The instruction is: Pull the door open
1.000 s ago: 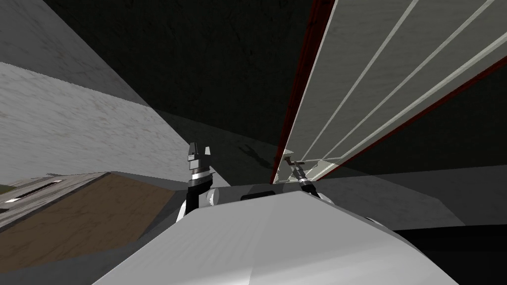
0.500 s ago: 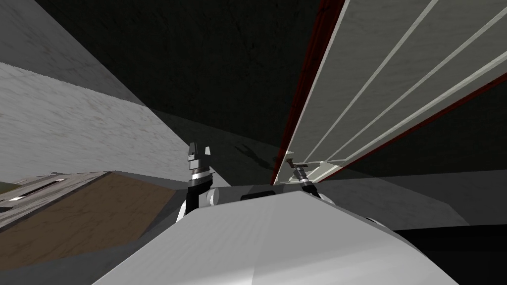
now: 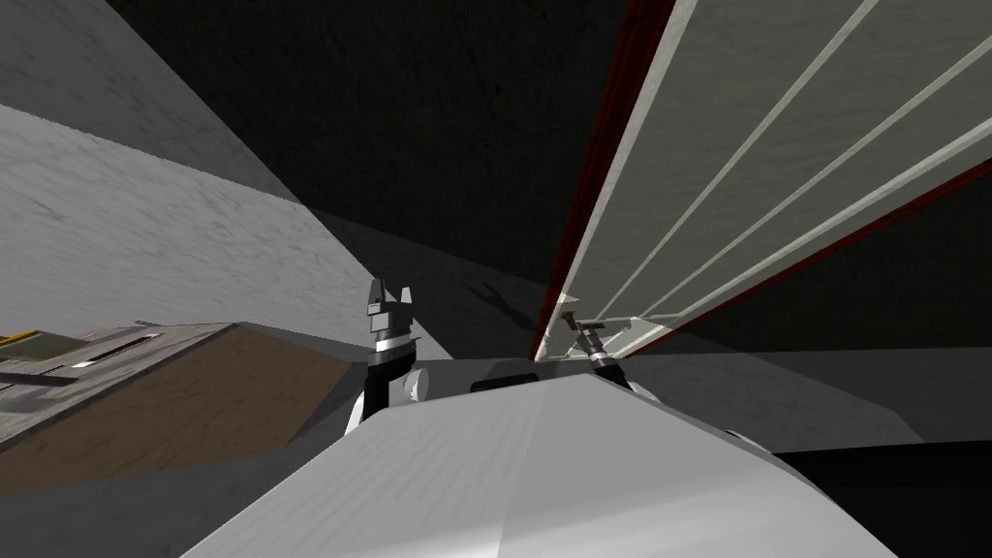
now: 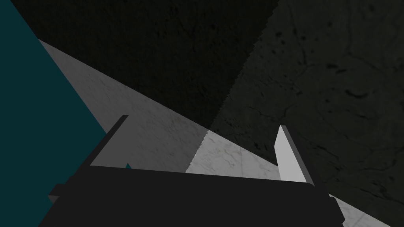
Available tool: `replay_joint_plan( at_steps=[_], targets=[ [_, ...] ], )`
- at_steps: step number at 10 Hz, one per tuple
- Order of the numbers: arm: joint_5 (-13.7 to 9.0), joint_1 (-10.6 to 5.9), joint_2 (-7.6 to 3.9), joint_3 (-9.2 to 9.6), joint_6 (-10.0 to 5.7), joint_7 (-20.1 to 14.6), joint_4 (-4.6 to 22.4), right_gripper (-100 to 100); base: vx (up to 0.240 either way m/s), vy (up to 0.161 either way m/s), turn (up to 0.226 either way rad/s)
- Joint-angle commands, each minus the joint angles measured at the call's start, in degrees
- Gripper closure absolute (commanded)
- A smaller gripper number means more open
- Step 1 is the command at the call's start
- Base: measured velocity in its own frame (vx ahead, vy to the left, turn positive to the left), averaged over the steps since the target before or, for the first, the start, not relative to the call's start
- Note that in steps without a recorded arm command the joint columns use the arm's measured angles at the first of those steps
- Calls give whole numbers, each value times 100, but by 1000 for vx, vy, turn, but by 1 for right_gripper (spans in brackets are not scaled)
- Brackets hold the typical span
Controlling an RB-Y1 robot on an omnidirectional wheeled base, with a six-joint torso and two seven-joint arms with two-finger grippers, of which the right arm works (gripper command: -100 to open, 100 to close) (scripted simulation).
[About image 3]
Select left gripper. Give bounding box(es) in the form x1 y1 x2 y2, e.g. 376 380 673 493
367 278 416 339

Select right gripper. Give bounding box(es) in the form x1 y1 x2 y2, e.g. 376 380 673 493
559 310 602 341

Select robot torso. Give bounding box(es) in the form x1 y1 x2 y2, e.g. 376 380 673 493
179 373 900 558

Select brown cabinet grey top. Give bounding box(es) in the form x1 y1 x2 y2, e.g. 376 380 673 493
0 321 367 497

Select grey panelled door red edge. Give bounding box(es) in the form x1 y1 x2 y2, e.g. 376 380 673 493
528 0 992 362

